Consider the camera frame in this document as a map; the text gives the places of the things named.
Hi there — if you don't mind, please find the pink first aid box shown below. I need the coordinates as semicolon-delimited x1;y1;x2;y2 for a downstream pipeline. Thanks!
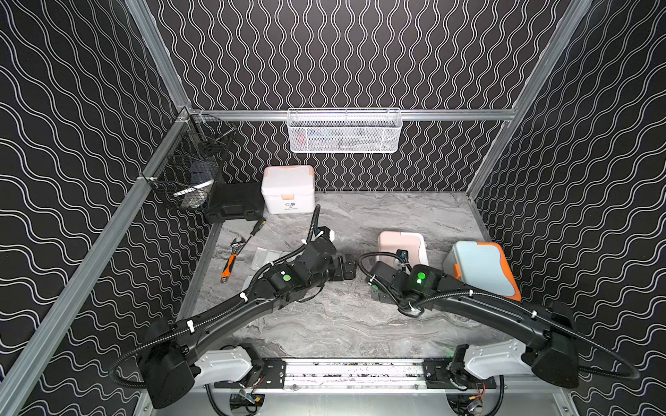
377;231;428;266

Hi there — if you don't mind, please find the white first aid box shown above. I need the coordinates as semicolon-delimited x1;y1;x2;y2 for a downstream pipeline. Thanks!
261;165;316;215

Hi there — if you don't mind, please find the white gauze packet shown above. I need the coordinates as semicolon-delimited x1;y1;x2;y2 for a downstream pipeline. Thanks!
251;247;285;270
243;277;260;294

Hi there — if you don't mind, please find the light blue first aid box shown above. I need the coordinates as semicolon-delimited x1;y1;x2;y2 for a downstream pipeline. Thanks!
442;241;522;302

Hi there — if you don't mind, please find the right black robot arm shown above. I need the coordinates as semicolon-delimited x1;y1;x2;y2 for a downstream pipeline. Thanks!
358;252;641;389

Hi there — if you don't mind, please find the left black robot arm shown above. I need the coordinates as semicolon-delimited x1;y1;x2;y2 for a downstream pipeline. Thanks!
109;206;356;409

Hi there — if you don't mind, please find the black plastic tool case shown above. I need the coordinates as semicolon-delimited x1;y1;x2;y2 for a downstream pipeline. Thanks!
205;182;265;224

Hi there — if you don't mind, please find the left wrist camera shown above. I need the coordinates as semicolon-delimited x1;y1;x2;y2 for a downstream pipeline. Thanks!
300;226;336;270

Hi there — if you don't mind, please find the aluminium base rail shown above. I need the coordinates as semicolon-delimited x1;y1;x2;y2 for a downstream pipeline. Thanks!
150;356;563;392

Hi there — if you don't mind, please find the white wire wall basket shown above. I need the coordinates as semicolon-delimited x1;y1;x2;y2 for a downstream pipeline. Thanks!
286;107;403;154

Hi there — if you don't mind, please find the black wire wall basket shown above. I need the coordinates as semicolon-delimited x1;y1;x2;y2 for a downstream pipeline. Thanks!
147;110;239;214

